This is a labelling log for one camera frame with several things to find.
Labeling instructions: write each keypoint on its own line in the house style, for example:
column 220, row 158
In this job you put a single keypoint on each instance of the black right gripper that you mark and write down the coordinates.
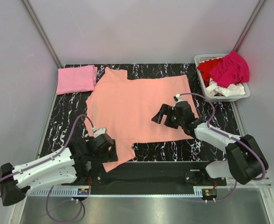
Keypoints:
column 166, row 110

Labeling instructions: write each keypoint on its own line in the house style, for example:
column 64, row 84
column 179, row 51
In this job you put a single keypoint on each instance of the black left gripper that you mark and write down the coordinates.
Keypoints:
column 110, row 156

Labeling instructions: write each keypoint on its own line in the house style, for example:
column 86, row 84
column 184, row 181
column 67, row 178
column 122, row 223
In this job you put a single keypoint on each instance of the salmon orange t shirt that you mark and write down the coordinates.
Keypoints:
column 125, row 108

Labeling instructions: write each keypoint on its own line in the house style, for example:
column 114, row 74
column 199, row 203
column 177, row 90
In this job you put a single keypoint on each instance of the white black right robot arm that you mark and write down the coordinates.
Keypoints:
column 244, row 159

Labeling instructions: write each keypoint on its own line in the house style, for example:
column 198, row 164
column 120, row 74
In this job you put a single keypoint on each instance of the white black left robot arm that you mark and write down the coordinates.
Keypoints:
column 70, row 166

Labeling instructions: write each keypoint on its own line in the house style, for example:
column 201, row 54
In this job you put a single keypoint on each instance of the left electronics board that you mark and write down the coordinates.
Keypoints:
column 83, row 191

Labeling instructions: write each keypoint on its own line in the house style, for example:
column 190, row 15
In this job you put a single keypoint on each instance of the electronics board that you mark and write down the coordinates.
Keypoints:
column 83, row 191
column 210, row 192

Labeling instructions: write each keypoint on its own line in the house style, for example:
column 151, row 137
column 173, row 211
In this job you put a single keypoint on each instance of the red crumpled t shirt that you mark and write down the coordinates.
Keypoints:
column 206, row 66

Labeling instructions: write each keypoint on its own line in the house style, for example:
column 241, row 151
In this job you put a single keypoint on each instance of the white plastic laundry basket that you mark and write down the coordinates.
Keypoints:
column 217, row 98

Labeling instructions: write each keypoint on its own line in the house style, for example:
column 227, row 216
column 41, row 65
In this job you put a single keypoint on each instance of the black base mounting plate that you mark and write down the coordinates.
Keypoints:
column 151, row 175

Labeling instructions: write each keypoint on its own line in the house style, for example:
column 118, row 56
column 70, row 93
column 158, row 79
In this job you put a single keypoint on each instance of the white crumpled t shirt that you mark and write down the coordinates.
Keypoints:
column 232, row 90

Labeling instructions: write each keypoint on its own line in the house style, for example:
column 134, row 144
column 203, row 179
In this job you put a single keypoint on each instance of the folded pink t shirt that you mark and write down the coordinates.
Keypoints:
column 78, row 79

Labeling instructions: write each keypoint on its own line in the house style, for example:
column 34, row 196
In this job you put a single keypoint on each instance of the magenta crumpled t shirt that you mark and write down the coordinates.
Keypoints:
column 232, row 70

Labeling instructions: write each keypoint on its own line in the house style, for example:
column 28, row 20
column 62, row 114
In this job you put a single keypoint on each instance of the right electronics board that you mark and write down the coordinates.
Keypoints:
column 210, row 192

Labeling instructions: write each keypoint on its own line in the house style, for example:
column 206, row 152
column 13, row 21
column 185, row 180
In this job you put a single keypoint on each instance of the grey slotted cable duct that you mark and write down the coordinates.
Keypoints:
column 185, row 192

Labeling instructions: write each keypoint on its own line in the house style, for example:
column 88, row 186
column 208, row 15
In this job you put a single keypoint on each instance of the aluminium front rail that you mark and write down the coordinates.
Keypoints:
column 265, row 183

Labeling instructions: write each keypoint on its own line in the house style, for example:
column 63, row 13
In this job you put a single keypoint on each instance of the right aluminium frame post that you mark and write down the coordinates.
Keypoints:
column 257, row 9

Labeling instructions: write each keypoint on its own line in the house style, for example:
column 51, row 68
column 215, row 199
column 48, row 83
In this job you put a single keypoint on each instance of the aluminium frame post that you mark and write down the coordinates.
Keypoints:
column 257, row 9
column 35, row 20

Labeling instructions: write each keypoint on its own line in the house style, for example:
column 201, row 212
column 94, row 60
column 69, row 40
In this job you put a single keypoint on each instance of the left aluminium frame post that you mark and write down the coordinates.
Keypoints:
column 35, row 20

